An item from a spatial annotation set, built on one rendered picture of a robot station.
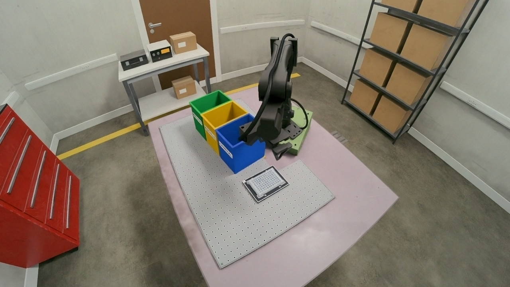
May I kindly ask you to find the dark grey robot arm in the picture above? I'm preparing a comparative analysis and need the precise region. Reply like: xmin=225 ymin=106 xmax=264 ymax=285
xmin=243 ymin=37 xmax=302 ymax=146

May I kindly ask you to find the green returns bin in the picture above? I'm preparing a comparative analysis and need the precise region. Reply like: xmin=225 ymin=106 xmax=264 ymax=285
xmin=189 ymin=90 xmax=232 ymax=141

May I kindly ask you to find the white well plate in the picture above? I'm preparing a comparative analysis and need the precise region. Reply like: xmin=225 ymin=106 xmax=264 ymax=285
xmin=248 ymin=168 xmax=284 ymax=197

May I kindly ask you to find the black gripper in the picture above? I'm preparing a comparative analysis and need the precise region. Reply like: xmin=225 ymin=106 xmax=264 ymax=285
xmin=258 ymin=122 xmax=292 ymax=161

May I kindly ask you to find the blue bin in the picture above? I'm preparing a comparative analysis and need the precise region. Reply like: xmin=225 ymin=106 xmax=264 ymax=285
xmin=215 ymin=113 xmax=265 ymax=174

